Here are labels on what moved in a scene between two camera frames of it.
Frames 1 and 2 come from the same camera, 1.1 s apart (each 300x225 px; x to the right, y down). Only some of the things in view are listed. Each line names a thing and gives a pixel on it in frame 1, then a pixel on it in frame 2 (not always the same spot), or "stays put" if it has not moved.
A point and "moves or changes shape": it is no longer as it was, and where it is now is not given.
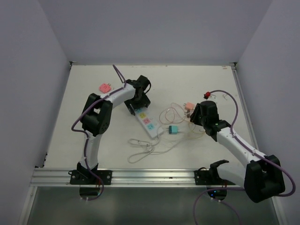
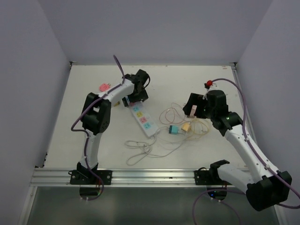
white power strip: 146,119 moves or changes shape
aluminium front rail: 120,177 stays put
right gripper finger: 196,117 → 193,100
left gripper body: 137,103 → 138,96
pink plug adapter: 105,87 stays put
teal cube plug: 172,129 stays put
